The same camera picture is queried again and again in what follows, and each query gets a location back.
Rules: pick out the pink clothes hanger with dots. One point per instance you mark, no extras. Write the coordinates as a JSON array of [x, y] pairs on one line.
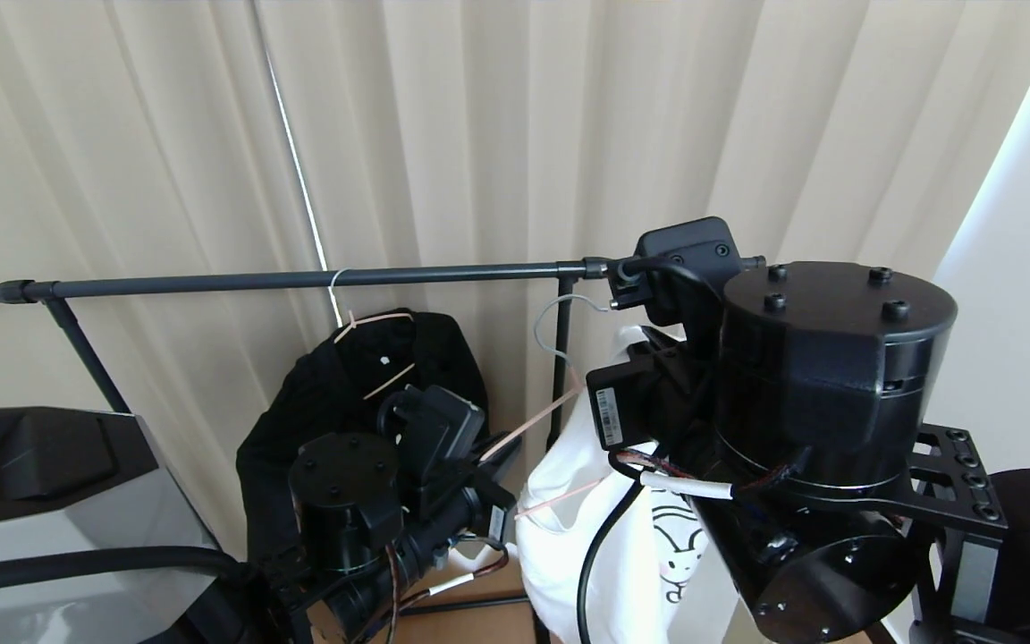
[[337, 295], [524, 429]]

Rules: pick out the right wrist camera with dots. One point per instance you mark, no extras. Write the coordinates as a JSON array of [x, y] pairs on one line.
[[685, 250]]

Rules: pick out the white garment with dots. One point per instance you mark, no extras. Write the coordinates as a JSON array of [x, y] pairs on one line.
[[560, 537]]

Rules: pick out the black clothes rack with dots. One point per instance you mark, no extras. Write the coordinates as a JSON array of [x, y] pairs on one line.
[[211, 281]]

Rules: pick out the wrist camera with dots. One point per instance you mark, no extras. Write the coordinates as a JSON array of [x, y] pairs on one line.
[[439, 429], [685, 250]]

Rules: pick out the beige curtain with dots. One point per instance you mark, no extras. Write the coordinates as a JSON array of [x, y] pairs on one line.
[[569, 116]]

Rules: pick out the black garment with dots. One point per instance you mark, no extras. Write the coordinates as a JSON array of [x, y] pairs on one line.
[[318, 402]]

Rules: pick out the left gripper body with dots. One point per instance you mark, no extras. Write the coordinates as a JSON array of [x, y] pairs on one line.
[[470, 528]]

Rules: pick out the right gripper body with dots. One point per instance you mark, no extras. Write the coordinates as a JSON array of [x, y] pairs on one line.
[[658, 394]]

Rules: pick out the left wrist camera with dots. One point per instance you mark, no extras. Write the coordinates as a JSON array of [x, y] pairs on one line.
[[439, 429]]

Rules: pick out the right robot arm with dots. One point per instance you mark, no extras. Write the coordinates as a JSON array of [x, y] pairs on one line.
[[837, 402]]

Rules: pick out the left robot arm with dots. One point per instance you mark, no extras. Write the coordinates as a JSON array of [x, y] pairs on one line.
[[50, 501]]

